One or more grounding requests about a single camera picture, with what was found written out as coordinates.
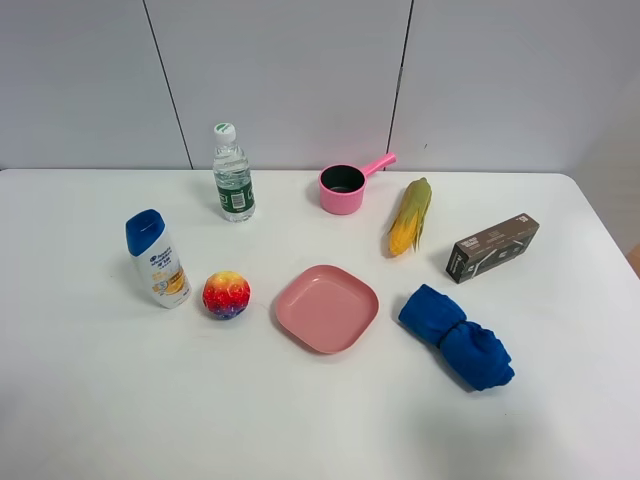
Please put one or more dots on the pink toy saucepan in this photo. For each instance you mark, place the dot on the pink toy saucepan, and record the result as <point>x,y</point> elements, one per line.
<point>342,186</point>

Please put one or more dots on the pink square plate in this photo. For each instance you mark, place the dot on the pink square plate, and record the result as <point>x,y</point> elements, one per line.
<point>326,309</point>

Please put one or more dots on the toy corn cob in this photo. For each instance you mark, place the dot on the toy corn cob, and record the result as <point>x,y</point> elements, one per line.
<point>407,227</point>

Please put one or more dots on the rainbow coloured ball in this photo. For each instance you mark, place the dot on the rainbow coloured ball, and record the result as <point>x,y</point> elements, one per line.
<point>226,294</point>

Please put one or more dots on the clear water bottle green label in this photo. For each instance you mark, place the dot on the clear water bottle green label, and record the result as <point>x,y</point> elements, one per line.
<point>232,175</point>

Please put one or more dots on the brown espresso capsule box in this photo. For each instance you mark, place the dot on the brown espresso capsule box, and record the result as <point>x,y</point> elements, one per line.
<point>489,248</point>

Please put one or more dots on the white shampoo bottle blue cap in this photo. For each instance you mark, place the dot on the white shampoo bottle blue cap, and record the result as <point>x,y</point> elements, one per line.
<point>156,259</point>

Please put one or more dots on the blue rolled cloth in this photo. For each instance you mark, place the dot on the blue rolled cloth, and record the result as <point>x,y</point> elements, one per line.
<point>474,353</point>

